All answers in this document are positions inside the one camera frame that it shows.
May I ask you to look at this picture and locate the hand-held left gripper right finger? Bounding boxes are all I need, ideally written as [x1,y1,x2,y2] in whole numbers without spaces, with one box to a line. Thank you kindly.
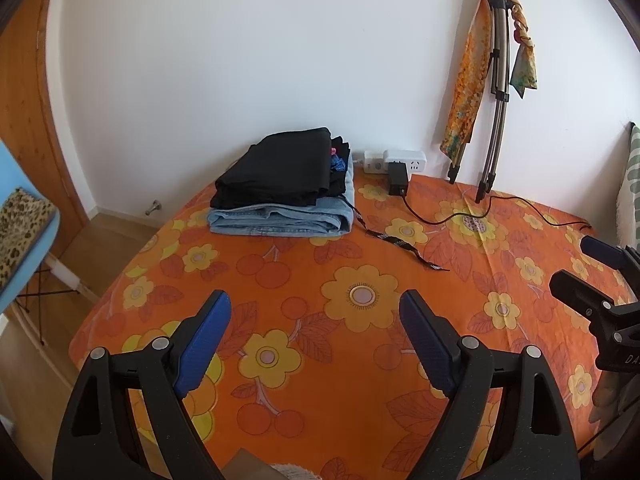
[399,290,583,480]

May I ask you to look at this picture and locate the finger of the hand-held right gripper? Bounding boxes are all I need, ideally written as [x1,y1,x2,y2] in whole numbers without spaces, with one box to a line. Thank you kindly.
[580,236,640,273]
[549,270,640,318]

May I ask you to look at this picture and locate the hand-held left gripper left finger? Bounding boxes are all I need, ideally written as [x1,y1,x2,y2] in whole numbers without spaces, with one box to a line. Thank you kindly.
[52,289,233,480]

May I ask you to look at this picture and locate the black pants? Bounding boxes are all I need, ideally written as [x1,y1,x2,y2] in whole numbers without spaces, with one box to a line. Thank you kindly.
[214,127,333,209]

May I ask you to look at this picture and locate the person's right hand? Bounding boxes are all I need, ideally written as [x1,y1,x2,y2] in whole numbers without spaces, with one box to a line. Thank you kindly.
[589,367,640,461]

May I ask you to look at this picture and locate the green striped white pillow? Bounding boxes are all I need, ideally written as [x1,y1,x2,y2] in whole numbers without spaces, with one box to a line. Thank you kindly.
[615,122,640,251]

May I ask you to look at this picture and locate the orange floral bed sheet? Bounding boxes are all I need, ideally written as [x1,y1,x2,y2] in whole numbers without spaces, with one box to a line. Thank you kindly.
[69,172,633,480]

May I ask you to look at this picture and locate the folded light blue jeans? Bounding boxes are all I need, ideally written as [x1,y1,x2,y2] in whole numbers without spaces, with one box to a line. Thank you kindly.
[207,160,357,237]

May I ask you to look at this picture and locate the beige fluffy cloth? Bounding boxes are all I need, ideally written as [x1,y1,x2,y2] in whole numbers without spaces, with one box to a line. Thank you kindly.
[270,462,321,480]

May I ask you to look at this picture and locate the black power adapter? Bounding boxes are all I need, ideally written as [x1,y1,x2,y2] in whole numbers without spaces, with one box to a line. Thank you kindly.
[388,161,409,197]

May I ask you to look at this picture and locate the silver tripod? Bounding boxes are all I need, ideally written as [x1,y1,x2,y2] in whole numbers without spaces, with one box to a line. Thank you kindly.
[446,0,516,204]

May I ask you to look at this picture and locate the folded black cloth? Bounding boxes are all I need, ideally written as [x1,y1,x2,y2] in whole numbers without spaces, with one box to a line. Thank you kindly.
[327,136,351,198]

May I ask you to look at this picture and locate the white power strip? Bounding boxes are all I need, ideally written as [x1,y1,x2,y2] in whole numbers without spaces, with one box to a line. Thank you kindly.
[384,149,427,177]

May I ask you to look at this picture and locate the light blue chair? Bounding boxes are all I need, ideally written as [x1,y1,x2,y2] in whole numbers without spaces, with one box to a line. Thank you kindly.
[0,137,101,346]

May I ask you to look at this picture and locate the orange patterned scarf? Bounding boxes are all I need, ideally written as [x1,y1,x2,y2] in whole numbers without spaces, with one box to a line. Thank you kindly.
[440,0,540,165]

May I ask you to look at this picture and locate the leopard print cushion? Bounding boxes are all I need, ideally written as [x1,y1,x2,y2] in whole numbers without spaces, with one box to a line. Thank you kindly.
[0,187,57,293]

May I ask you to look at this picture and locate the wooden door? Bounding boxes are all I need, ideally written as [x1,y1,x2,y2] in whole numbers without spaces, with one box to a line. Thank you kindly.
[0,0,91,261]

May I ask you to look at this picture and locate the black printed strap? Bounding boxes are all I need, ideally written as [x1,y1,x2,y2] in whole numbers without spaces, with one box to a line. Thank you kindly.
[345,195,451,273]

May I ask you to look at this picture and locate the black cable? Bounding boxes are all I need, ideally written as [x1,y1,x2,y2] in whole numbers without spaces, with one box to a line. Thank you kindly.
[400,192,598,233]

